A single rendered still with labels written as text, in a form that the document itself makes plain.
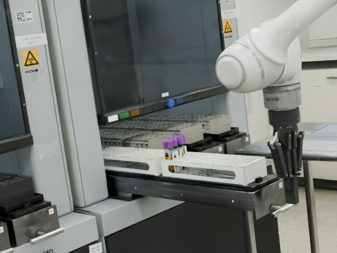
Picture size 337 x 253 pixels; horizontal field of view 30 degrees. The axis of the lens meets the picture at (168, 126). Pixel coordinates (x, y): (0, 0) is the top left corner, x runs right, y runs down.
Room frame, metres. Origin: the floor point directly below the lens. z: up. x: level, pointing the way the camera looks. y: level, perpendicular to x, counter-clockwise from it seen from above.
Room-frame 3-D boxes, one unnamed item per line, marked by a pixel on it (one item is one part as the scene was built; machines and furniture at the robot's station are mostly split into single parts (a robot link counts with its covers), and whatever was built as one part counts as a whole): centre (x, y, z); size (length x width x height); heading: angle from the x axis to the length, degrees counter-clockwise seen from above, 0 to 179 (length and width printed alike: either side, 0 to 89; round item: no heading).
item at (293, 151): (1.50, -0.29, 0.89); 0.04 x 0.01 x 0.11; 45
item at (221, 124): (2.24, -0.18, 0.85); 0.12 x 0.02 x 0.06; 134
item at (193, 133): (2.13, -0.07, 0.85); 0.12 x 0.02 x 0.06; 134
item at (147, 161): (1.89, 0.12, 0.83); 0.30 x 0.10 x 0.06; 45
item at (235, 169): (1.67, -0.10, 0.83); 0.30 x 0.10 x 0.06; 45
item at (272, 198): (1.76, -0.01, 0.78); 0.73 x 0.14 x 0.09; 45
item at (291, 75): (1.48, -0.27, 1.14); 0.13 x 0.11 x 0.16; 143
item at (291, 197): (1.49, -0.28, 0.80); 0.03 x 0.01 x 0.07; 45
